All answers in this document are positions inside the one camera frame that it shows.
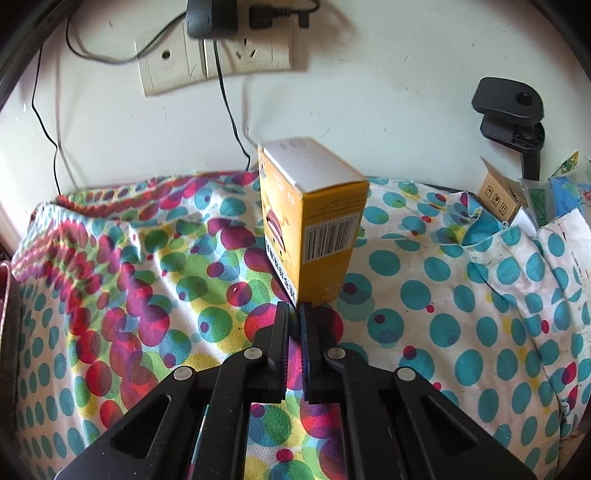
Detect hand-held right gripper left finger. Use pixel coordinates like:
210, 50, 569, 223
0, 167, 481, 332
55, 301, 291, 480

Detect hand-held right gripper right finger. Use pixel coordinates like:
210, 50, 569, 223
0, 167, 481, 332
299, 302, 539, 480

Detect yellow box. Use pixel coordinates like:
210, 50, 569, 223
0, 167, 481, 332
256, 137, 370, 306

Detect polka-dot cloth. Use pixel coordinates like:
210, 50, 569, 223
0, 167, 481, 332
9, 168, 591, 480

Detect small cardboard box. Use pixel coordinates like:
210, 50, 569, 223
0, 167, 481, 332
475, 156, 527, 220

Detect clear packet green contents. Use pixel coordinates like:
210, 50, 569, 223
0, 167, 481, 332
517, 178, 555, 229

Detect blue printed packet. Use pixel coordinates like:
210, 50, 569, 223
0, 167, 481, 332
547, 150, 591, 217

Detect black clamp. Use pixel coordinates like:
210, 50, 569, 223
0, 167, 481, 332
471, 76, 548, 183

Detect black plug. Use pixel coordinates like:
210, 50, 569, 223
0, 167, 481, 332
248, 0, 321, 31

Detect black charger adapter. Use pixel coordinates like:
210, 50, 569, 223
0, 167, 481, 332
185, 0, 241, 40

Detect black cable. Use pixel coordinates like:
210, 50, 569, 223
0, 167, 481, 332
30, 46, 63, 197
65, 11, 190, 65
212, 39, 252, 174

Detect white wall outlet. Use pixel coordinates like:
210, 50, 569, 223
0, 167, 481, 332
205, 25, 294, 78

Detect white wall plate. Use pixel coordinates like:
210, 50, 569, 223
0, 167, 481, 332
134, 33, 209, 97

